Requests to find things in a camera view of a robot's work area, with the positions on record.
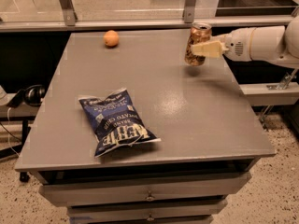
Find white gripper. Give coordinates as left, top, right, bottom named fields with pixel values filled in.
left=190, top=27, right=257, bottom=63

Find orange soda can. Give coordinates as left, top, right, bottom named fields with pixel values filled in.
left=184, top=22, right=213, bottom=67

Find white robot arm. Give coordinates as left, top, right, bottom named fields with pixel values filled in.
left=191, top=17, right=299, bottom=69

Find orange fruit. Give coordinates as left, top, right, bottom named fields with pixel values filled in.
left=104, top=30, right=120, bottom=48

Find blue potato chip bag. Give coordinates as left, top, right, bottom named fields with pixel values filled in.
left=78, top=89, right=160, bottom=157

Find grey drawer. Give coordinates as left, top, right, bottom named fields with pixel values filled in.
left=39, top=172, right=251, bottom=206
left=68, top=200, right=227, bottom=224

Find top grey drawer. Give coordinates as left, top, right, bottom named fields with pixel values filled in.
left=39, top=172, right=251, bottom=206

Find black headphones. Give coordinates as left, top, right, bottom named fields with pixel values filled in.
left=7, top=85, right=46, bottom=108

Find metal shelf bracket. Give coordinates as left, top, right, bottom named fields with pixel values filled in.
left=267, top=69, right=298, bottom=91

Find left metal railing post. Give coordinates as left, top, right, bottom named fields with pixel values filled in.
left=59, top=0, right=78, bottom=26

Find white cable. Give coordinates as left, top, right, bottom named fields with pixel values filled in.
left=6, top=106, right=21, bottom=157

